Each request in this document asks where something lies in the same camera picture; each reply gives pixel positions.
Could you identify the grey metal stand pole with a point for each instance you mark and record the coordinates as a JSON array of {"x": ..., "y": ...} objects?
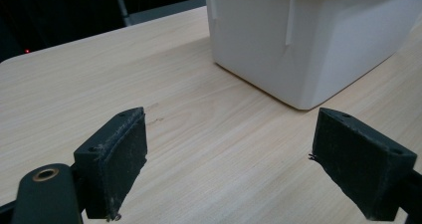
[{"x": 122, "y": 5}]

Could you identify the white plastic storage bin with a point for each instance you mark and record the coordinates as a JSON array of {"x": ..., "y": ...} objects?
[{"x": 272, "y": 41}]

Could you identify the grey bar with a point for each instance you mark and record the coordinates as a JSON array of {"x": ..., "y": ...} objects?
[{"x": 166, "y": 11}]

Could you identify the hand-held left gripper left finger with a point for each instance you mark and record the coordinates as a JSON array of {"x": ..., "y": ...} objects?
[{"x": 112, "y": 157}]

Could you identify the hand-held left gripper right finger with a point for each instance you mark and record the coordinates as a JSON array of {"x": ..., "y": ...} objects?
[{"x": 358, "y": 157}]

